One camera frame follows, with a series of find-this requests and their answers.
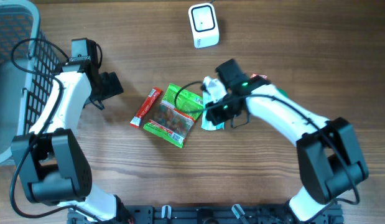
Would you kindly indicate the white barcode scanner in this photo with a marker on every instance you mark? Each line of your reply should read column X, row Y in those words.
column 204, row 25

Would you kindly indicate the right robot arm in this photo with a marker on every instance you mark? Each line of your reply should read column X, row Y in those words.
column 330, row 158

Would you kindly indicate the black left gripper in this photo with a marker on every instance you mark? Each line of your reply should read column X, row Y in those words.
column 113, row 86

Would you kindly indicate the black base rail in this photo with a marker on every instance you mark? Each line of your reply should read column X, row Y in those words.
column 261, row 214

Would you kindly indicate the mint wet wipes packet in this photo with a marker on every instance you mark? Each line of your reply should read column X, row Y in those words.
column 206, row 124

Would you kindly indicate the green-lidded jar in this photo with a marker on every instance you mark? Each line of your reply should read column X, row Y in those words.
column 282, row 92

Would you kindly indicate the green candy bag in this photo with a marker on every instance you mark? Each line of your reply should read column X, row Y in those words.
column 173, row 122

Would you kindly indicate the red small carton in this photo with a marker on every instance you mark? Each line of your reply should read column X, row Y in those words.
column 259, row 75

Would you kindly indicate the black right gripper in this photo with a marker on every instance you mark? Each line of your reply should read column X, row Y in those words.
column 213, row 116

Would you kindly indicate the red stick sachet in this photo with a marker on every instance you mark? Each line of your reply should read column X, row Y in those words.
column 145, row 107

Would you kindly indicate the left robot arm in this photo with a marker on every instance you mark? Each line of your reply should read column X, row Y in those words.
column 52, row 173

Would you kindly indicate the grey plastic mesh basket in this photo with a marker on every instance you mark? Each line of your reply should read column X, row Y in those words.
column 26, row 62

